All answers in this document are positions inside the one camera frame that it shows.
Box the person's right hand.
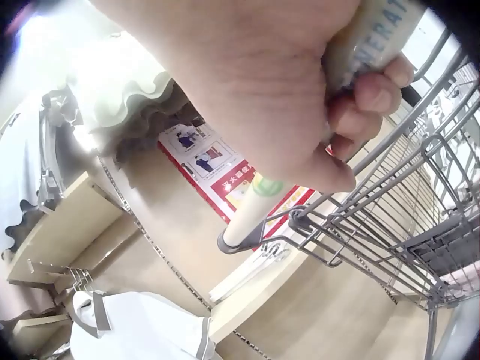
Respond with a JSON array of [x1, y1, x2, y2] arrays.
[[89, 0, 415, 192]]

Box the person's right thumb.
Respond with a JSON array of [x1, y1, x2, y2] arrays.
[[300, 148, 357, 192]]

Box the person's right fingers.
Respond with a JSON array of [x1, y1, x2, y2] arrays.
[[327, 52, 415, 165]]

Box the grey wire shopping cart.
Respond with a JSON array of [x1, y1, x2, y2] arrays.
[[219, 0, 480, 360]]

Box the red safety poster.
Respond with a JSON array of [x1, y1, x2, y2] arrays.
[[157, 123, 335, 252]]

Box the pink item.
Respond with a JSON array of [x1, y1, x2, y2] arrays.
[[437, 262, 480, 299]]

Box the dark ruffled garment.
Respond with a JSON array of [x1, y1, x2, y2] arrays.
[[112, 81, 205, 164]]

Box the pale green ruffled garment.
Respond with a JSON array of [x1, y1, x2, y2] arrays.
[[15, 21, 174, 136]]

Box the white shirt with grey collar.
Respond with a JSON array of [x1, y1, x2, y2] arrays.
[[69, 288, 217, 360]]

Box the grey scalloped-edge garment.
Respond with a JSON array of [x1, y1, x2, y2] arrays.
[[0, 92, 87, 257]]

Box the beige wall shelf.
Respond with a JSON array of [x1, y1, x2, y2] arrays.
[[207, 250, 327, 340], [7, 173, 126, 290]]

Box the slotted metal wall rail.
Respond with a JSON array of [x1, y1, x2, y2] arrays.
[[98, 156, 251, 340]]

